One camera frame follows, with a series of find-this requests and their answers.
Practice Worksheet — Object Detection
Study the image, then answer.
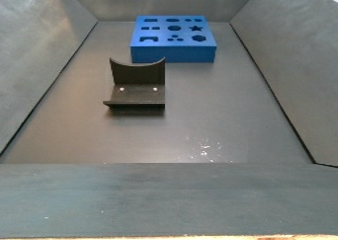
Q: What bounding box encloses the blue foam shape board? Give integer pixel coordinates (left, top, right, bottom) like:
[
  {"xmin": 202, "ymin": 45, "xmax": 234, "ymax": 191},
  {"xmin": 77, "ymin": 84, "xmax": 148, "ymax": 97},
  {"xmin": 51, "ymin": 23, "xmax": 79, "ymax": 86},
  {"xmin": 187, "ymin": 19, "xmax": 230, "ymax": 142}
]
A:
[{"xmin": 130, "ymin": 15, "xmax": 216, "ymax": 63}]

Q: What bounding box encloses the black curved holder stand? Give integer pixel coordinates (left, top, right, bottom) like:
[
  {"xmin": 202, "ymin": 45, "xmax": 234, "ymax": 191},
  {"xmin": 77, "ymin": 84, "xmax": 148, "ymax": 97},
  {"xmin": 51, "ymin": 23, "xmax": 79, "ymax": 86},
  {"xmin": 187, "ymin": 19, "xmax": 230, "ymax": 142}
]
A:
[{"xmin": 103, "ymin": 59, "xmax": 166, "ymax": 108}]

